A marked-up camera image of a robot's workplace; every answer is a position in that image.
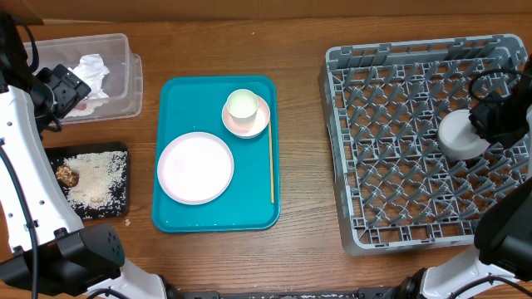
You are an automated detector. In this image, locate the small pink saucer plate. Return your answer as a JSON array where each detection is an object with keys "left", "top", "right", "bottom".
[{"left": 222, "top": 96, "right": 270, "bottom": 139}]

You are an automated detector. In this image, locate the clear plastic waste bin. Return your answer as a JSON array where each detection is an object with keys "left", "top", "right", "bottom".
[{"left": 36, "top": 33, "right": 143, "bottom": 124}]

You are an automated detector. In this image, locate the black food waste tray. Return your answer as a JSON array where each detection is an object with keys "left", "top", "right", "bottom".
[{"left": 45, "top": 142, "right": 130, "bottom": 220}]

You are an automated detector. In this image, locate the red snack wrapper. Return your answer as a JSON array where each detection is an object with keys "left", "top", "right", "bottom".
[{"left": 66, "top": 100, "right": 105, "bottom": 118}]

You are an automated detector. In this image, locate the wooden chopstick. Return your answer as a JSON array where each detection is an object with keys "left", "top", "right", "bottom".
[{"left": 268, "top": 121, "right": 275, "bottom": 204}]

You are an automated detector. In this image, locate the white tissue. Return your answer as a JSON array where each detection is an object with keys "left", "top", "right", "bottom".
[{"left": 69, "top": 54, "right": 110, "bottom": 100}]

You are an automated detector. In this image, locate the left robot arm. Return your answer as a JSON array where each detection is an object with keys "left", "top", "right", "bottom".
[{"left": 1, "top": 12, "right": 180, "bottom": 298}]

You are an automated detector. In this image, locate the brown food scrap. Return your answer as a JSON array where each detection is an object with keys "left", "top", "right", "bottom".
[{"left": 56, "top": 165, "right": 79, "bottom": 188}]

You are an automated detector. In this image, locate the rice pile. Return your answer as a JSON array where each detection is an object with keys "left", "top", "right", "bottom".
[{"left": 64, "top": 151, "right": 127, "bottom": 209}]

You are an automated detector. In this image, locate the large white plate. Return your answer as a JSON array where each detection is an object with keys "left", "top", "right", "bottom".
[{"left": 157, "top": 132, "right": 234, "bottom": 205}]

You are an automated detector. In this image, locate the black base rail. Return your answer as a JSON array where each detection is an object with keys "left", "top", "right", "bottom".
[{"left": 171, "top": 287, "right": 397, "bottom": 299}]

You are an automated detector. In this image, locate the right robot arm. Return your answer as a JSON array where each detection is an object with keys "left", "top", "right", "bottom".
[{"left": 383, "top": 62, "right": 531, "bottom": 298}]

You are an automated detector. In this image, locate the white cup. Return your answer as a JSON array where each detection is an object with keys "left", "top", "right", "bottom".
[{"left": 226, "top": 89, "right": 259, "bottom": 126}]

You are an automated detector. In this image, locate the grey bowl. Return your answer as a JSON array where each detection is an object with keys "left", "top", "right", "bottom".
[{"left": 437, "top": 110, "right": 490, "bottom": 160}]

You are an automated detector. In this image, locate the teal serving tray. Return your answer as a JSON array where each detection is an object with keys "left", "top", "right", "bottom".
[{"left": 152, "top": 75, "right": 281, "bottom": 233}]

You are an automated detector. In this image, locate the grey dishwasher rack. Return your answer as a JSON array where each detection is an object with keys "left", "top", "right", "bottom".
[{"left": 318, "top": 34, "right": 531, "bottom": 256}]

